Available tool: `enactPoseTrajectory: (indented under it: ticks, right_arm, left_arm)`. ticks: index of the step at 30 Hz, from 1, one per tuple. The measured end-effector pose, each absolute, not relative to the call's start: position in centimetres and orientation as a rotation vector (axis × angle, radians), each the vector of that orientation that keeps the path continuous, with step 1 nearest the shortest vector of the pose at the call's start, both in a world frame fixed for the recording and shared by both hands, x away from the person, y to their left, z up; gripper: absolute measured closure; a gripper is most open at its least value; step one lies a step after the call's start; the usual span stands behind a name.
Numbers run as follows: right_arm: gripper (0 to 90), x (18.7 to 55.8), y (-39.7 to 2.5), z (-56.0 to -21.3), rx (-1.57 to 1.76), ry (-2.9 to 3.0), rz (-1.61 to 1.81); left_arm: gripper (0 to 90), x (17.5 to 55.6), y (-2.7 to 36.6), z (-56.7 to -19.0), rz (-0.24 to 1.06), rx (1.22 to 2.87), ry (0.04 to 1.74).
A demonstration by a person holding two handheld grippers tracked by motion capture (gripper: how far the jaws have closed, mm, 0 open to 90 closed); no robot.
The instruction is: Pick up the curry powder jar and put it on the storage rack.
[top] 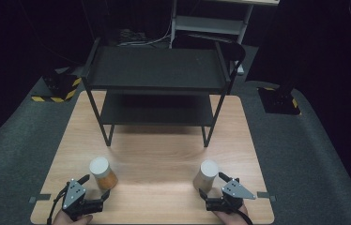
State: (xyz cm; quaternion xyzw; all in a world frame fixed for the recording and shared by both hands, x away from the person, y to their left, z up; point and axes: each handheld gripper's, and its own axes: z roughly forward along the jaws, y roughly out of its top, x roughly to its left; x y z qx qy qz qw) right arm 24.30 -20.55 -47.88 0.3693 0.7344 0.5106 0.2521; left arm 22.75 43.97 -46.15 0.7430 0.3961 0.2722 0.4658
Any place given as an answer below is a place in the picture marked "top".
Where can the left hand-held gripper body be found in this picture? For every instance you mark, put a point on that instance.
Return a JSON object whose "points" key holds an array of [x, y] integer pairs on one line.
{"points": [[74, 193]]}

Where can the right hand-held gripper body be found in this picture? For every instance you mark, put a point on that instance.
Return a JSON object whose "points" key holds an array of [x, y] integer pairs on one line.
{"points": [[235, 190]]}

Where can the beige spice jar white lid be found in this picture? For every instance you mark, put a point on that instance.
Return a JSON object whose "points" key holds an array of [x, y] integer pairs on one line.
{"points": [[206, 176]]}

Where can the orange spice jar white lid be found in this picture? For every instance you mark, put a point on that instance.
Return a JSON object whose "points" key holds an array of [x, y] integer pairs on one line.
{"points": [[103, 175]]}

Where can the black two-tier metal shelf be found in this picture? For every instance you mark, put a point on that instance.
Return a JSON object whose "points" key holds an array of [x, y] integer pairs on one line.
{"points": [[155, 67]]}

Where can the person's left hand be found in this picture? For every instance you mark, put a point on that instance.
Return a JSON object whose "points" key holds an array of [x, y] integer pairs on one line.
{"points": [[67, 220]]}

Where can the person's right hand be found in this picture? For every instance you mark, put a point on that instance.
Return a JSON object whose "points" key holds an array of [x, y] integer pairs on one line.
{"points": [[230, 218]]}

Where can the grey tape strip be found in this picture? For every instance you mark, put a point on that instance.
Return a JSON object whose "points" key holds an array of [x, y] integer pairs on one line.
{"points": [[266, 195], [40, 197]]}

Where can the grey felt cloth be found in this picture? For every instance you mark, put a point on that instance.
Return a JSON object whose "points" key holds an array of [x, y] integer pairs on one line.
{"points": [[305, 156]]}

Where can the black yellow striped stand base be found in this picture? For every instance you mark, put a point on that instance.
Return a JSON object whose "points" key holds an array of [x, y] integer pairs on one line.
{"points": [[278, 101], [61, 87]]}

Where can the grey metal stand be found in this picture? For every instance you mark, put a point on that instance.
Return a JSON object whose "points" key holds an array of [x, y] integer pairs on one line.
{"points": [[209, 25]]}

